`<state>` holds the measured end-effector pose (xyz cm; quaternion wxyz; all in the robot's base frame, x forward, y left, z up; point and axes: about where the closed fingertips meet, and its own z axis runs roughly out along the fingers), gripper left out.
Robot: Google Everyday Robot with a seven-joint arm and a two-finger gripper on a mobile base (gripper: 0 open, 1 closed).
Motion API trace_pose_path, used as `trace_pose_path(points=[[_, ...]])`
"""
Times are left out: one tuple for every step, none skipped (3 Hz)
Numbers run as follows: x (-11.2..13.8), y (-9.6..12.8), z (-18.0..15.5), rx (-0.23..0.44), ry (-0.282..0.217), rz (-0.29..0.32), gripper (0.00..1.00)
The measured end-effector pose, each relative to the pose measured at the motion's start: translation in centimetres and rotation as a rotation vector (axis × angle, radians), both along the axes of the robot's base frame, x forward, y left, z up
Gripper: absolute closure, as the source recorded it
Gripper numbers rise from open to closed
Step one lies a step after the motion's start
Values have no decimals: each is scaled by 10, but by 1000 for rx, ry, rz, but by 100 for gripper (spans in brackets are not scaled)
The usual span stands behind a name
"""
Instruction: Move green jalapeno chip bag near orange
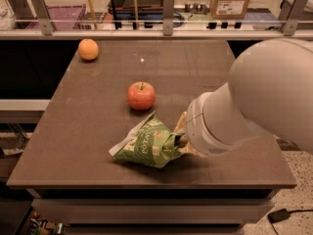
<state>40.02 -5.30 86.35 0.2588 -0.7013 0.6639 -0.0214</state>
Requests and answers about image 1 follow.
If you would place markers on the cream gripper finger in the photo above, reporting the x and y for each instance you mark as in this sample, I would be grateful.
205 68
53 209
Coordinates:
188 149
180 126

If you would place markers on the green jalapeno chip bag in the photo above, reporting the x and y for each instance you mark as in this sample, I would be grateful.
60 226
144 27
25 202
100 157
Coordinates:
149 143

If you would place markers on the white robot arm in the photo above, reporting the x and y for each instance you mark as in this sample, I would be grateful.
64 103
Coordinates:
269 90

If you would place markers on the red apple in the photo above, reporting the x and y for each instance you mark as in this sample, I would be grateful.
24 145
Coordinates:
141 96

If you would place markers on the black power adapter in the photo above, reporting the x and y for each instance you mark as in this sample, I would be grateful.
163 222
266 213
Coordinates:
279 215

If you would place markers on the orange fruit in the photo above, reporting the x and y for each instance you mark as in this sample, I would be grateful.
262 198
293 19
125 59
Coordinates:
88 49

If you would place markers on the cardboard box with label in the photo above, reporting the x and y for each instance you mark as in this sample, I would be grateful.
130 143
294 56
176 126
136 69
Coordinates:
228 9

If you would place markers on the purple plastic crate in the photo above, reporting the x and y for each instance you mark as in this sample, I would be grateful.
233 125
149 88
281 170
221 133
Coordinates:
67 17

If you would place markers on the metal railing post centre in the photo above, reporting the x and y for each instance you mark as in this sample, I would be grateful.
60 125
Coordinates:
168 10

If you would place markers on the metal railing post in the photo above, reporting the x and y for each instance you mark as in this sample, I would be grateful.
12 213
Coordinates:
168 10
291 14
42 14

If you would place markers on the metal railing post right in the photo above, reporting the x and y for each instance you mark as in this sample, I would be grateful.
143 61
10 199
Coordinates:
291 14

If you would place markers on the metal railing post left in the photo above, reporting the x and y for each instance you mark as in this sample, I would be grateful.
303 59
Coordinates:
42 14

